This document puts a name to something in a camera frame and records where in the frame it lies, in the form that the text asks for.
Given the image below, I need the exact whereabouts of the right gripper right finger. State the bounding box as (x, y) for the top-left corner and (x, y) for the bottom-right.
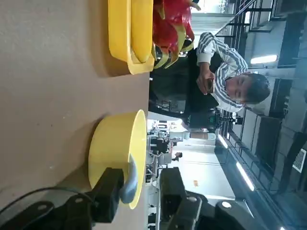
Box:
(158, 167), (257, 230)

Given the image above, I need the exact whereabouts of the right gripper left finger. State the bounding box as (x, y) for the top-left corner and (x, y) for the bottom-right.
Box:
(0, 167), (125, 230)

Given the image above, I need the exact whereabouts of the light blue plastic spoon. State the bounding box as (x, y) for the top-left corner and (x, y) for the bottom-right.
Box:
(119, 153), (139, 204)

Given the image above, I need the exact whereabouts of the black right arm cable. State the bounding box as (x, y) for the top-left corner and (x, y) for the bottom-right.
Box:
(0, 186), (95, 214)

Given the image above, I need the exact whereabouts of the yellow bowl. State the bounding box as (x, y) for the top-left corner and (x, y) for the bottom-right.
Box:
(88, 109), (147, 210)

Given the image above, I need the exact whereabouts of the pink dragon fruit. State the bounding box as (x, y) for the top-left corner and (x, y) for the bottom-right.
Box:
(151, 0), (195, 70)

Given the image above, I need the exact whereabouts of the yellow plastic tray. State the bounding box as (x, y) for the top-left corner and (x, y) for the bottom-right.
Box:
(107, 0), (155, 75)

